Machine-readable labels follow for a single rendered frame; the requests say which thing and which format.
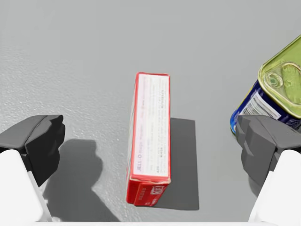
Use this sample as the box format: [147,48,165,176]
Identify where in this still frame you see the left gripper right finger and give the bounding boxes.
[235,114,301,223]

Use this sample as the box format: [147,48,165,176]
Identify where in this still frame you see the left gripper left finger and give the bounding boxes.
[0,114,66,223]

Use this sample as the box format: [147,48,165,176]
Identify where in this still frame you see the green and blue rectangular can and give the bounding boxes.
[230,34,301,135]

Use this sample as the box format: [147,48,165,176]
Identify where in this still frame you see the red and white carton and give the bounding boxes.
[126,72,172,208]

